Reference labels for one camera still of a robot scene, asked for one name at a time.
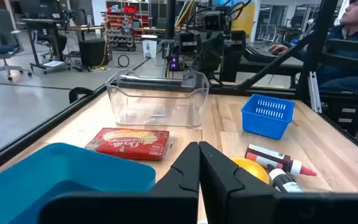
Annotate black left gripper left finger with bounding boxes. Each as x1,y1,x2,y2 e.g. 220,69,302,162
147,142,201,224

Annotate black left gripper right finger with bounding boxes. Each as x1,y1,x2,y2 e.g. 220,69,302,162
200,141,279,224

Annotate yellow toy donut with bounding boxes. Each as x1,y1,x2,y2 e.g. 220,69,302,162
231,157,270,185

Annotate red food colouring bottle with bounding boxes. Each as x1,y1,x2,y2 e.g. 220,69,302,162
244,143,318,177

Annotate black food colouring bottle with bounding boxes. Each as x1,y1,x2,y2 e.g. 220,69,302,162
265,164,306,194

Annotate yellow panel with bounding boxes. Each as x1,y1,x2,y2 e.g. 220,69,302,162
231,2,256,40

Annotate black keyboard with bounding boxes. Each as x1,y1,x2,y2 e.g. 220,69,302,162
246,43,279,63

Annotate black vertical pole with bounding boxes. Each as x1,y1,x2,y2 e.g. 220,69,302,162
165,0,177,40

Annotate person's hand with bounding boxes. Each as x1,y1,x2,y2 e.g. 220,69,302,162
268,44,290,56

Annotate white waste bin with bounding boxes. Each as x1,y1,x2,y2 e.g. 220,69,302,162
140,34,158,59

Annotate blue slotted plastic basket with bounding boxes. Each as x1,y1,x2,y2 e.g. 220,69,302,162
240,94,295,141

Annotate clear plastic bin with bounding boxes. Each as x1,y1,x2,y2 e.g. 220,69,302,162
105,68,211,128

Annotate red parts rack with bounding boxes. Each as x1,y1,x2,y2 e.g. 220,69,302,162
100,4,152,52

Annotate teal plastic bin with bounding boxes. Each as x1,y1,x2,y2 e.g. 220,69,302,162
0,142,157,224

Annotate silver aluminium extrusion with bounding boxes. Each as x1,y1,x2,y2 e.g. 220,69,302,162
308,71,323,113

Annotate black floor box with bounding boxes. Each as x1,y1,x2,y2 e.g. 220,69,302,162
78,37,109,68

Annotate black table clamp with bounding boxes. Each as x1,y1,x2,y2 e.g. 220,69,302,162
68,86,96,105

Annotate person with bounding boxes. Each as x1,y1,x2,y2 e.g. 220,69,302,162
268,0,358,94

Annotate black office desk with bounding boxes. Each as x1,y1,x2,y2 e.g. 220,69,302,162
20,17,105,75

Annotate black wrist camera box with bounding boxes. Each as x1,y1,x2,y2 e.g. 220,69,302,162
203,11,227,32

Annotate black coiled floor cable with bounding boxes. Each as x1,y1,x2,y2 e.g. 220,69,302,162
117,54,131,68

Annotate black rig frame strut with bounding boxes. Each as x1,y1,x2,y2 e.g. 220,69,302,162
208,0,358,103

